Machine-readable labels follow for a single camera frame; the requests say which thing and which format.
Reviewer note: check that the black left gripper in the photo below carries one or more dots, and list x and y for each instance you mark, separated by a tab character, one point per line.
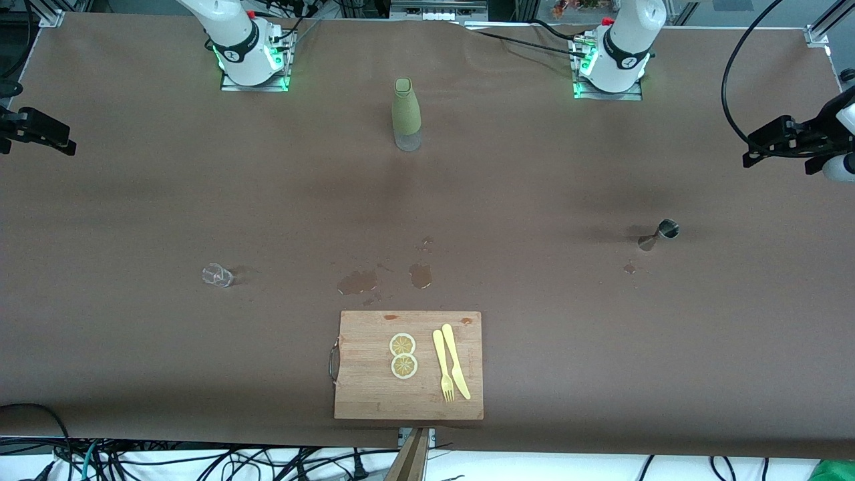
819	128

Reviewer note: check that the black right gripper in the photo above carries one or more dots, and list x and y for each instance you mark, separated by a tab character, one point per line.
8	125

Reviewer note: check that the steel double jigger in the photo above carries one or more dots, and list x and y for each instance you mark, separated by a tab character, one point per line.
666	230

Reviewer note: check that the clear glass measuring cup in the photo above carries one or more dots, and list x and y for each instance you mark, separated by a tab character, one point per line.
218	275

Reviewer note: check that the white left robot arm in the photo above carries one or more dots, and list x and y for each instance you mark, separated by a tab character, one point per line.
624	40

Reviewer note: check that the brown table cover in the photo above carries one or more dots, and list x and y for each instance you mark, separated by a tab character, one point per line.
133	200

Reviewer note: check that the green bag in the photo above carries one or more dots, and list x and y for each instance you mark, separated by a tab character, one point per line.
835	473

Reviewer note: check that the olive green sleeved bottle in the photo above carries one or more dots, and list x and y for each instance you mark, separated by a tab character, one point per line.
406	110

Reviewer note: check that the grey equipment box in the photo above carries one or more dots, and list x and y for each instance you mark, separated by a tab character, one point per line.
437	10

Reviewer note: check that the yellow plastic knife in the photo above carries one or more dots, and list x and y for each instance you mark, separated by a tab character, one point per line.
455	364

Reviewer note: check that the yellow plastic fork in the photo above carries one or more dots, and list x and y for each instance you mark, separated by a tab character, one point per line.
441	357

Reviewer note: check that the wooden cutting board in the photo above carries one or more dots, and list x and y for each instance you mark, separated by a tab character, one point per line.
367	394

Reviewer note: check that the lemon slice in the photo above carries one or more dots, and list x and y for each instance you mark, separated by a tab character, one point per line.
404	366
402	345

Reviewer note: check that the aluminium frame profile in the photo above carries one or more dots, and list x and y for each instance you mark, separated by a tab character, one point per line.
818	33
50	17

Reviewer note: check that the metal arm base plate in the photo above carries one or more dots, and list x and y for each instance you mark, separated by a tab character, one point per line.
608	97
284	80

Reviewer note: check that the wooden mount beam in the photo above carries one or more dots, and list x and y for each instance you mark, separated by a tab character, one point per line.
411	464

